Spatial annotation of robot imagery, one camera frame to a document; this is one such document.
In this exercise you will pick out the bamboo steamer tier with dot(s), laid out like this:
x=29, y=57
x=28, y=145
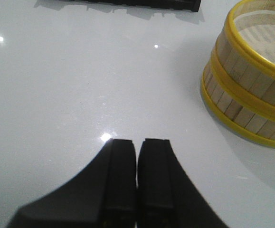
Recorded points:
x=237, y=64
x=245, y=115

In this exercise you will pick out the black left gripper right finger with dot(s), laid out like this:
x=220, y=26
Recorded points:
x=167, y=198

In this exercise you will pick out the black bowl rack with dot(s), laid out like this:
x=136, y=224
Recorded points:
x=191, y=5

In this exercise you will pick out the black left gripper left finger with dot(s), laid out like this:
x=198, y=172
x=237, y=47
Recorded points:
x=102, y=195

